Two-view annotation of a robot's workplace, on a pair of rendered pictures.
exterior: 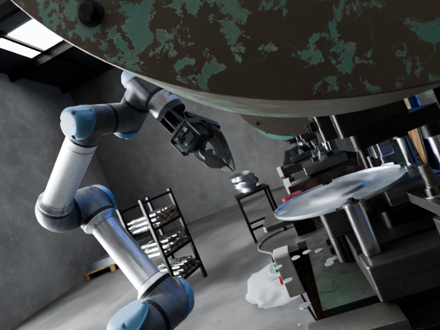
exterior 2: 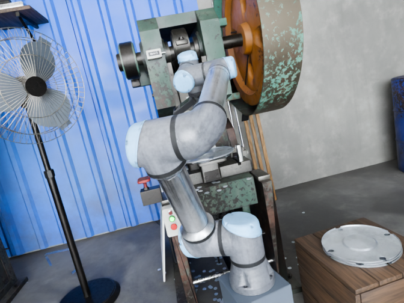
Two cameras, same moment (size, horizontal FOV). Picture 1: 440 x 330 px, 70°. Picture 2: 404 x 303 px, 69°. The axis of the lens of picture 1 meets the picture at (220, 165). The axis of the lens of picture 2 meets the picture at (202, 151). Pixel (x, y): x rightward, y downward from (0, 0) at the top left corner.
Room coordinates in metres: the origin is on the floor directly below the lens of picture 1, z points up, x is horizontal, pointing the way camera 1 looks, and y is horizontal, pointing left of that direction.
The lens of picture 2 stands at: (1.19, 1.19, 1.08)
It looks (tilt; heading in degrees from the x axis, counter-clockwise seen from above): 11 degrees down; 251
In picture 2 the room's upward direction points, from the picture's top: 12 degrees counter-clockwise
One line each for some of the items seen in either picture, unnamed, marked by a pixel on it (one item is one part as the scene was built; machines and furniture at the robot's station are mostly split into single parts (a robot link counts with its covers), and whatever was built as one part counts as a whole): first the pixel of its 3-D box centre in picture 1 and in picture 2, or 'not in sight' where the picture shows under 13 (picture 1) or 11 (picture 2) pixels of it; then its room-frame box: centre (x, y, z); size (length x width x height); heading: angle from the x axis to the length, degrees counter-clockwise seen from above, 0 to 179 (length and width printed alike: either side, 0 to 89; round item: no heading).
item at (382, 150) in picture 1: (379, 146); not in sight; (0.68, -0.33, 0.84); 0.05 x 0.03 x 0.04; 168
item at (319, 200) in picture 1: (336, 191); (205, 154); (0.70, -0.21, 0.78); 0.29 x 0.29 x 0.01
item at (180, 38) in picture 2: not in sight; (183, 62); (0.67, -0.34, 1.27); 0.21 x 0.12 x 0.34; 78
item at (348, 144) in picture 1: (382, 135); not in sight; (0.67, -0.34, 0.86); 0.20 x 0.16 x 0.05; 168
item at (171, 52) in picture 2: not in sight; (181, 50); (0.68, -0.34, 1.33); 0.67 x 0.18 x 0.18; 168
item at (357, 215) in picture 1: (361, 225); (239, 152); (0.53, -0.18, 0.75); 0.03 x 0.03 x 0.10; 78
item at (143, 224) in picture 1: (162, 243); not in sight; (3.06, 0.81, 0.48); 0.46 x 0.43 x 0.95; 58
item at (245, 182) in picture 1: (255, 201); not in sight; (3.79, -0.22, 0.40); 0.45 x 0.40 x 0.79; 0
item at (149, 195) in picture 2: (309, 236); (154, 205); (1.03, -0.18, 0.62); 0.10 x 0.06 x 0.20; 168
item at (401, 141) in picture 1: (405, 148); not in sight; (0.74, -0.41, 0.81); 0.02 x 0.02 x 0.14
